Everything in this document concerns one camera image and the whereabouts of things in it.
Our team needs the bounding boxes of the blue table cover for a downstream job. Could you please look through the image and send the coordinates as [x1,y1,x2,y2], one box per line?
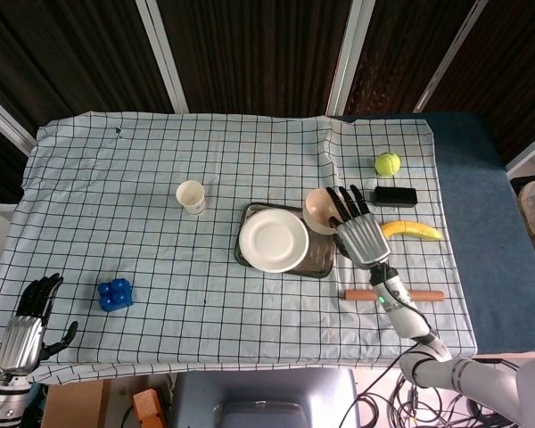
[329,111,535,356]

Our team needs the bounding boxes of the yellow banana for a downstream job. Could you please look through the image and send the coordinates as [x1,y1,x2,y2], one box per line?
[380,220,444,243]

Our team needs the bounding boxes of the black rectangular box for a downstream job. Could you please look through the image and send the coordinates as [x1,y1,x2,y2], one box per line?
[373,185,418,210]

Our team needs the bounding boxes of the orange box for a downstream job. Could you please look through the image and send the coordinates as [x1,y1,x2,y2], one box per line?
[131,387,167,428]

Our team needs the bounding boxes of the brown cardboard box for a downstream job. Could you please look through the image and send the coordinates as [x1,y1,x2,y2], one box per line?
[42,378,113,428]

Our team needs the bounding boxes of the rectangular metal tray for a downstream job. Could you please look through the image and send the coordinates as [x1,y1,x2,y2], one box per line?
[234,202,338,279]

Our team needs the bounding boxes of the white paper plate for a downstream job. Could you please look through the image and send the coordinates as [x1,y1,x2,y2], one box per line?
[238,210,310,274]

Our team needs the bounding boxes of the white paper cup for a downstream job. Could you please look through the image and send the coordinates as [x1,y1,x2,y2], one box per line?
[175,179,207,217]

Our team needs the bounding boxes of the black floor cables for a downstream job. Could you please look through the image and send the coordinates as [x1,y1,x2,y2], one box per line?
[338,356,531,428]

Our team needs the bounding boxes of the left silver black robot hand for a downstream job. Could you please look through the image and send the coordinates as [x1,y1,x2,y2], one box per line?
[0,272,79,375]

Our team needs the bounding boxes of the dark brown curtain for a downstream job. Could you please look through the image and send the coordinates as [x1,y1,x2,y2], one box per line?
[0,0,535,204]

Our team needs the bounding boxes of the checkered light blue tablecloth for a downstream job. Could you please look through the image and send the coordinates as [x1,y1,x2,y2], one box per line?
[0,111,479,384]

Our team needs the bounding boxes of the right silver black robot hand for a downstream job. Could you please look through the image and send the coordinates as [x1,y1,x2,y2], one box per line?
[325,184,392,268]

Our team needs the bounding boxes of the blue building block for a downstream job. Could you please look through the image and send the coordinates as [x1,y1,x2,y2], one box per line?
[97,277,135,313]

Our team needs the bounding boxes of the yellow-green tennis ball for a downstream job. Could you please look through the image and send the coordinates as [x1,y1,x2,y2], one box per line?
[374,152,401,177]

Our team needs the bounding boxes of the white frame post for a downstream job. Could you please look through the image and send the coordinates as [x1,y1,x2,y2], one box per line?
[505,137,535,176]
[413,0,490,113]
[136,0,189,113]
[0,86,37,156]
[326,0,376,117]

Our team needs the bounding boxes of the beige bowl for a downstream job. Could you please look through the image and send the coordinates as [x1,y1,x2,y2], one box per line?
[303,187,340,235]

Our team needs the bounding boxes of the wooden rolling pin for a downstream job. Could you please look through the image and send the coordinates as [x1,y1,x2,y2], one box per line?
[343,289,446,303]

